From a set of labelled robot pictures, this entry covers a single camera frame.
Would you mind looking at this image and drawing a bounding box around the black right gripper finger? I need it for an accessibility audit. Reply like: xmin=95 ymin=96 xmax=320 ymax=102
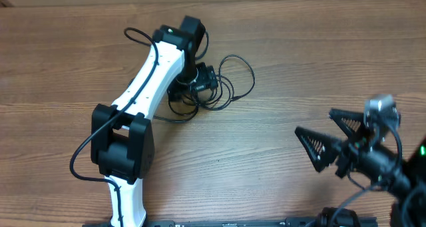
xmin=295 ymin=126 xmax=342 ymax=172
xmin=329 ymin=109 xmax=363 ymax=137

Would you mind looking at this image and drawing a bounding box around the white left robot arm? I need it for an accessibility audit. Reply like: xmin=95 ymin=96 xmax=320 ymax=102
xmin=90 ymin=16 xmax=218 ymax=226

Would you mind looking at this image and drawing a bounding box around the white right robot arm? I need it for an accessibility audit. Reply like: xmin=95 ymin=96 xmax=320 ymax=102
xmin=295 ymin=107 xmax=425 ymax=226

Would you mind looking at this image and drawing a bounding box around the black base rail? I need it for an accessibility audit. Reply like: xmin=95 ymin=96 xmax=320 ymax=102
xmin=83 ymin=206 xmax=379 ymax=227

